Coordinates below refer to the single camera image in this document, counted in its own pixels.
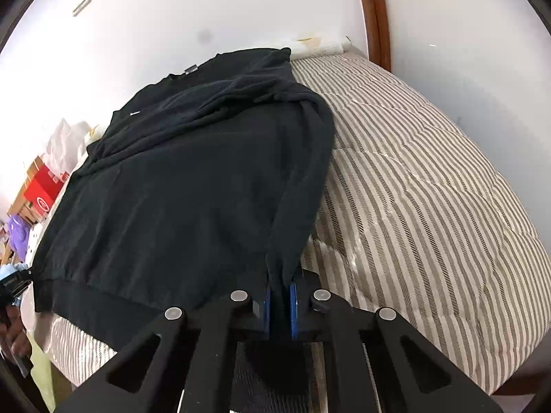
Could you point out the person's left hand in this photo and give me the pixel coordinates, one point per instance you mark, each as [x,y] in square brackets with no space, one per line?
[15,331]

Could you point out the wooden rack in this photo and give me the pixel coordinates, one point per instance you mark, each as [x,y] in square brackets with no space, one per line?
[32,167]

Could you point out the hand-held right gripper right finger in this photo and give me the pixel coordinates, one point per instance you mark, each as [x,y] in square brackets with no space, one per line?
[295,314]

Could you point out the light blue cloth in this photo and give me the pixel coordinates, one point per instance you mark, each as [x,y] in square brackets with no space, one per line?
[8,272]

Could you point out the purple bag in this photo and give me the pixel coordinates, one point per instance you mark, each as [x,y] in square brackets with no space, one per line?
[19,234]

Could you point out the red paper bag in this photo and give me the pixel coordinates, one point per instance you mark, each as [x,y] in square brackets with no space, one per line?
[41,193]

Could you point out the striped quilted mattress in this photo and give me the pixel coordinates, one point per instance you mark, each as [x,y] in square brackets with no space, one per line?
[422,206]

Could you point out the white plastic bag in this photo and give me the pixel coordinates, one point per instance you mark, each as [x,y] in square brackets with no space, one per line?
[64,146]

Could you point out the white paper roll yellow print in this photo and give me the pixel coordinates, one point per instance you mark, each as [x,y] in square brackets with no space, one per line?
[323,46]

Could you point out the white wall switch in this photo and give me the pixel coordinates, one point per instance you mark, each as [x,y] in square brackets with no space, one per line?
[81,4]

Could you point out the green floor mat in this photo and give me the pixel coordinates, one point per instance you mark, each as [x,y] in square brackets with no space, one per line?
[41,378]

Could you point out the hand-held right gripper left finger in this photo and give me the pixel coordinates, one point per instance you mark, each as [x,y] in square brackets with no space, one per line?
[267,318]

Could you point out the brown wooden door frame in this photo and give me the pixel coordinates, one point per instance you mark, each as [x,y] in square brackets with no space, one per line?
[373,8]

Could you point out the black sweatshirt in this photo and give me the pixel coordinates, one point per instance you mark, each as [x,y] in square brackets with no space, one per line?
[181,202]

